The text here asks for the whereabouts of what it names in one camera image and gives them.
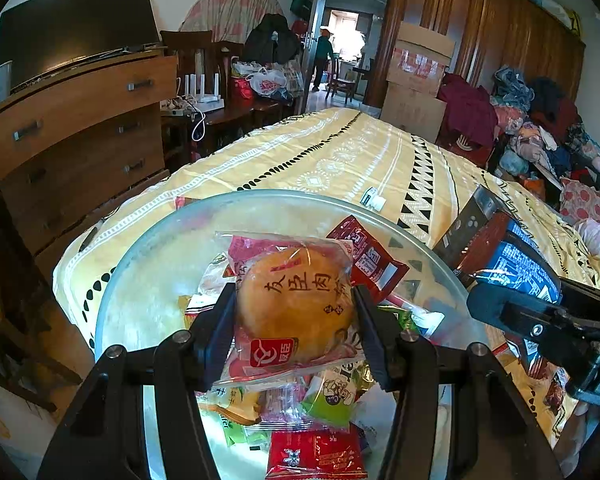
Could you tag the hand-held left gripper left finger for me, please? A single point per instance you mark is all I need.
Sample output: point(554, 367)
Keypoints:
point(224, 322)

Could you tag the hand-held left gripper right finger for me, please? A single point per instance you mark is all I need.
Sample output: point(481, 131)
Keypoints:
point(366, 330)

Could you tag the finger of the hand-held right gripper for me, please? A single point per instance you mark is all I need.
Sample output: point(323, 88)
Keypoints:
point(592, 302)
point(490, 307)

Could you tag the dark blue snack packet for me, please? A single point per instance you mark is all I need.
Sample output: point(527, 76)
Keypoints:
point(522, 260)

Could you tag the round bun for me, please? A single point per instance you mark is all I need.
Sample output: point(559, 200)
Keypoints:
point(295, 305)

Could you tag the large glass bowl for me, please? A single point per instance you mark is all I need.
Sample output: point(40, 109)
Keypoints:
point(145, 270)

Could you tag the pile of snack packets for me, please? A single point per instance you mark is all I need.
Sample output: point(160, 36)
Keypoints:
point(315, 455)

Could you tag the black cardboard box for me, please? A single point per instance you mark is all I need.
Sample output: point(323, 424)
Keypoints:
point(462, 230)

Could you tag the pink floral pillow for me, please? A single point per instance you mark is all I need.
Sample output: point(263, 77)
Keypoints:
point(582, 200)

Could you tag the flat red snack wrapper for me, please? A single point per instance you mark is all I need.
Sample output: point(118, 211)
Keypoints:
point(182, 202)

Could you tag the small white bottle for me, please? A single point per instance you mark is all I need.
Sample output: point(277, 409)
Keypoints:
point(375, 200)

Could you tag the yellow patterned bed sheet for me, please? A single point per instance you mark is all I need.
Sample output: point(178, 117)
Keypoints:
point(330, 160)

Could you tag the pile of clothes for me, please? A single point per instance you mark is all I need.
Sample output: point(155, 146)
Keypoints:
point(545, 130)

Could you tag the maroon garment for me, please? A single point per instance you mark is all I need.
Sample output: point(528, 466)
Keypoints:
point(467, 110)

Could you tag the dark wooden desk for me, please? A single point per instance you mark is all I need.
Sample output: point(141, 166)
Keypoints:
point(235, 120)

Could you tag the plain cardboard box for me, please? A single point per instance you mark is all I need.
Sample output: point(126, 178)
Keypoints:
point(412, 112)

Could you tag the dark wooden stool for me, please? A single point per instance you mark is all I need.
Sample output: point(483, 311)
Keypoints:
point(10, 310)

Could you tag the white router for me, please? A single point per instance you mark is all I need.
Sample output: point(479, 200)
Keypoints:
point(207, 102)

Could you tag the white power strip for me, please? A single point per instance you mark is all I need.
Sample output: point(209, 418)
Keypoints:
point(176, 106)

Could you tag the wooden dresser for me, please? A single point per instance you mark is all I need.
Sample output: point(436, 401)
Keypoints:
point(80, 130)

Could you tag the white plastic bag red print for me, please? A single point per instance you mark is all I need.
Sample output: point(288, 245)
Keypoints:
point(267, 85)

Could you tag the cardboard box with red tape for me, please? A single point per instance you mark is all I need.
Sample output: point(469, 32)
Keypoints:
point(417, 72)

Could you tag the wooden dining chair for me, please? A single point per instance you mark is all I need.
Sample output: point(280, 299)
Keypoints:
point(341, 82)

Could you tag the printed woven bag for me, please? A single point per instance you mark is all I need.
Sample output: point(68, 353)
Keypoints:
point(294, 77)

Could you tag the dark wooden chair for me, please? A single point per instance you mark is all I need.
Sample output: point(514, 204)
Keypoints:
point(190, 55)

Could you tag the wooden door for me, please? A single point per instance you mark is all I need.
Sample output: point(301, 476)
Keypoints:
point(314, 60)

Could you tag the brown wooden wardrobe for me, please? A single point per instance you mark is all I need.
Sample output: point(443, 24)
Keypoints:
point(480, 25)

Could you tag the black jacket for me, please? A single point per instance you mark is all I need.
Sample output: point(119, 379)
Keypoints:
point(272, 40)

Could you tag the round table under pink cover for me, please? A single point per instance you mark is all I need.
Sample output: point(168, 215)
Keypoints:
point(230, 5)

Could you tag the white cup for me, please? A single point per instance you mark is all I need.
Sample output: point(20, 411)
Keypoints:
point(3, 82)

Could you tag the black flat television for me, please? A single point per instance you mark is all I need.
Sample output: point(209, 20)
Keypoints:
point(75, 30)

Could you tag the green hanging bag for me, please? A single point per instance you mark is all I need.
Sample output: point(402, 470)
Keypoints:
point(301, 0)

